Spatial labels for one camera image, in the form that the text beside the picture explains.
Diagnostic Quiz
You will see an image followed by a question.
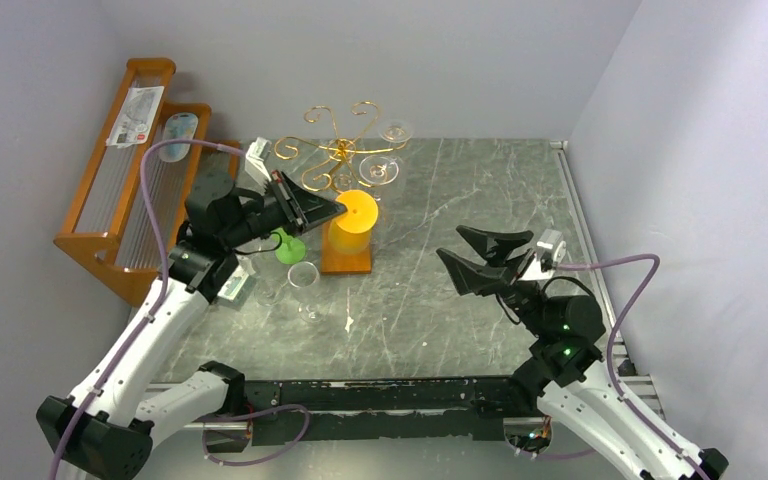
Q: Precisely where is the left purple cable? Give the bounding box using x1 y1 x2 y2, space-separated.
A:
47 139 249 480

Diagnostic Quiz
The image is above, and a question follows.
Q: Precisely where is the clear wine glass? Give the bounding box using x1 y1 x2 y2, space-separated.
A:
378 119 415 153
287 261 325 323
357 155 402 202

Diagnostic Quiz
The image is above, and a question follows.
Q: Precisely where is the wooden rack base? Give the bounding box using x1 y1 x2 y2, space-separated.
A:
320 221 372 275

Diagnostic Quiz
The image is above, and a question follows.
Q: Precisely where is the gold wire glass rack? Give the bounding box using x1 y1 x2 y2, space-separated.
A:
271 100 399 193

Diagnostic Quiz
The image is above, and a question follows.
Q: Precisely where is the small clear glass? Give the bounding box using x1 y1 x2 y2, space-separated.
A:
235 238 275 259

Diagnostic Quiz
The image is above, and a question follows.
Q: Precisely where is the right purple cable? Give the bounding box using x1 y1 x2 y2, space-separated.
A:
556 253 710 480

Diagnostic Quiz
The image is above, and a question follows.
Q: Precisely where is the purple cable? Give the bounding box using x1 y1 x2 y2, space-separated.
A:
556 253 710 480
47 139 249 480

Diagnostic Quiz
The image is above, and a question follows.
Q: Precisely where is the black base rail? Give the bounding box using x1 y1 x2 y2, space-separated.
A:
178 362 558 446

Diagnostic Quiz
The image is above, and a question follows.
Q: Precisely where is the orange plastic goblet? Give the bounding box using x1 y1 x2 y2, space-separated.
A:
328 190 379 255

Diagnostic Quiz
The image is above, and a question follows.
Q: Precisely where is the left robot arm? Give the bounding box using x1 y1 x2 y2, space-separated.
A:
36 171 346 479

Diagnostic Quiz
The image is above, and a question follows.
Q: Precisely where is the green plastic goblet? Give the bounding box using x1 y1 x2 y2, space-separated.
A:
273 228 307 265

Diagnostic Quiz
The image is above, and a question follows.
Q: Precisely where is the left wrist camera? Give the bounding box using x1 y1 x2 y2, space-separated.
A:
244 137 271 187

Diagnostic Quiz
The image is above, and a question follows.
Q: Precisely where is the white packaged item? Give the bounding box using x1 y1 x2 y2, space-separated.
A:
105 86 165 148

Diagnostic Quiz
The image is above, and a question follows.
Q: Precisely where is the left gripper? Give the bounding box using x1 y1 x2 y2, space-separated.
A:
225 171 348 249

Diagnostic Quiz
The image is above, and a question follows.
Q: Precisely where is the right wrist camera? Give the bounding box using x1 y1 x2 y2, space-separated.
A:
533 229 567 279

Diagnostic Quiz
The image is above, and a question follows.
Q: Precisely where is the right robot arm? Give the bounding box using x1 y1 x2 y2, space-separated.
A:
436 225 729 479

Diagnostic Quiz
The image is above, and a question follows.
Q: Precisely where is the small white packet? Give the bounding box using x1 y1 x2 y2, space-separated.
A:
215 262 256 310

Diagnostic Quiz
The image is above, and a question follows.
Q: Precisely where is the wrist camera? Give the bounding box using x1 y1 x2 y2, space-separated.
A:
244 137 271 187
533 229 567 279

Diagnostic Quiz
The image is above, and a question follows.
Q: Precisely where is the blue packaged item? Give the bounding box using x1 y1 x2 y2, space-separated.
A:
158 112 199 163

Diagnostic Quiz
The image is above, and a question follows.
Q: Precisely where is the orange wooden shelf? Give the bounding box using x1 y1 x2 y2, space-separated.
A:
54 58 216 307

